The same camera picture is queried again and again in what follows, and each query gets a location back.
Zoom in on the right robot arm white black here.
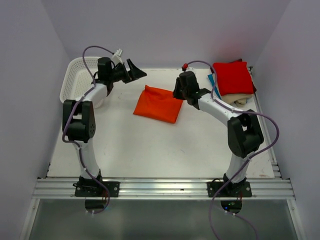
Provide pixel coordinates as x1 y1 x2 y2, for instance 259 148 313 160
173 71 264 197

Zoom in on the folded blue t shirt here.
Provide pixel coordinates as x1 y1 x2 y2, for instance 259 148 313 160
207 74 221 98

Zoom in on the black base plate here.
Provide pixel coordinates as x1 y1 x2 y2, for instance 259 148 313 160
206 178 253 198
72 177 120 198

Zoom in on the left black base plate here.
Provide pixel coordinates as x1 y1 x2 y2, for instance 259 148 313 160
72 177 120 198

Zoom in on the orange t shirt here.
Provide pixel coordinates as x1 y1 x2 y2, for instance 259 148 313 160
133 85 183 124

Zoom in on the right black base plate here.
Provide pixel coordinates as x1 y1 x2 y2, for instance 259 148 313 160
206 178 253 198

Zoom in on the folded beige t shirt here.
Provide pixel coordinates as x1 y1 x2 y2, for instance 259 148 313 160
221 93 254 108

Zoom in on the folded dark red t shirt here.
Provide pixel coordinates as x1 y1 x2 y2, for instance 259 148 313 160
231 58 257 94

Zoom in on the white plastic basket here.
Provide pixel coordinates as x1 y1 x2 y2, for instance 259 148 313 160
59 57 93 103

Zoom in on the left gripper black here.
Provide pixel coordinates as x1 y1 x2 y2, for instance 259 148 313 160
108 59 146 84

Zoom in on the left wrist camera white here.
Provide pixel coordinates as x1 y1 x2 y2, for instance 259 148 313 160
111 48 123 66

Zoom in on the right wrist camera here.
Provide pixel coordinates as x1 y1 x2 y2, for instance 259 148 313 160
181 63 195 72

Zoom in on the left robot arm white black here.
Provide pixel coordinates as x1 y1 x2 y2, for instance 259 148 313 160
62 57 147 197

